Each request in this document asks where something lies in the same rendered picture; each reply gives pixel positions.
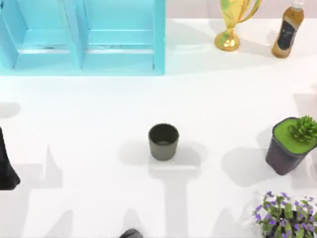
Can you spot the dark grey rounded object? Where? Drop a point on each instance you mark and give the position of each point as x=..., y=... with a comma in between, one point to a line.
x=131, y=234

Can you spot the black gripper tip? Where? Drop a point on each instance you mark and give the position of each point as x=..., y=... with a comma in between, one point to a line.
x=6, y=171

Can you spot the gold trophy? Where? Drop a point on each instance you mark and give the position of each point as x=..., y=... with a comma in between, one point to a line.
x=229, y=37

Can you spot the grey-green cup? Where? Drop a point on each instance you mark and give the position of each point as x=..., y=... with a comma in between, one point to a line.
x=163, y=146

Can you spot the brown bottle with black label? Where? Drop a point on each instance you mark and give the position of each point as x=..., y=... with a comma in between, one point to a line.
x=287, y=32

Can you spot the light blue rack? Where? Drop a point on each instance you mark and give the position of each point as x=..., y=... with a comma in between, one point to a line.
x=119, y=37

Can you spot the purple flowering potted plant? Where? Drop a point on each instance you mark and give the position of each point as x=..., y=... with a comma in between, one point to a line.
x=284, y=218

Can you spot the dark pot with green succulent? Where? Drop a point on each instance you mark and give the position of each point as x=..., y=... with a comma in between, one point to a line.
x=284, y=151

